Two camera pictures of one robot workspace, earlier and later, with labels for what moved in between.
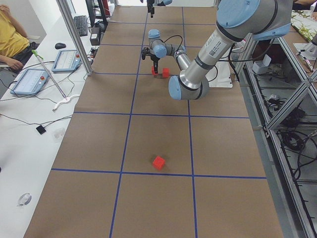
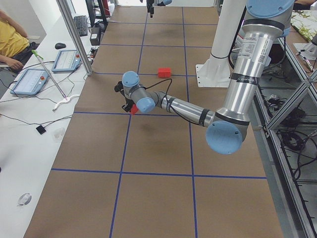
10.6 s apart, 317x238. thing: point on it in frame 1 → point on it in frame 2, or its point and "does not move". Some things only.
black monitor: x=96 y=13 does not move
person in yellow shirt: x=15 y=48 does not move
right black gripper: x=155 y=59 → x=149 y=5
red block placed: x=159 y=162 → x=134 y=109
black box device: x=95 y=35 does not move
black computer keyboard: x=81 y=23 does not move
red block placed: x=153 y=71 → x=161 y=73
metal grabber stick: x=66 y=98 does not move
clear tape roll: x=24 y=200 does not move
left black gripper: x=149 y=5 → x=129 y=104
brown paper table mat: x=135 y=162 does not move
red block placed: x=165 y=72 does not move
